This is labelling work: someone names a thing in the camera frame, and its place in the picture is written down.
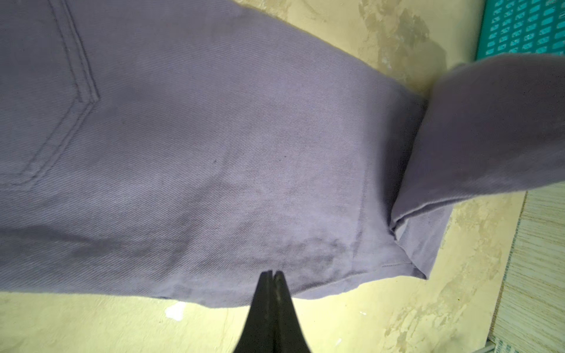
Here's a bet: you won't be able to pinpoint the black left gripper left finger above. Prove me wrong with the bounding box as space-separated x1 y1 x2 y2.
234 271 273 352

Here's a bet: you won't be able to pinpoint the teal plastic basket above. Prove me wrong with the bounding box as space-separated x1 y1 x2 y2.
475 0 565 60

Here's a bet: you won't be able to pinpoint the purple trousers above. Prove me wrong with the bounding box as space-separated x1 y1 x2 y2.
1 1 564 307

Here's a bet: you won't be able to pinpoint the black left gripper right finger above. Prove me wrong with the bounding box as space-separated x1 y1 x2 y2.
274 272 310 353

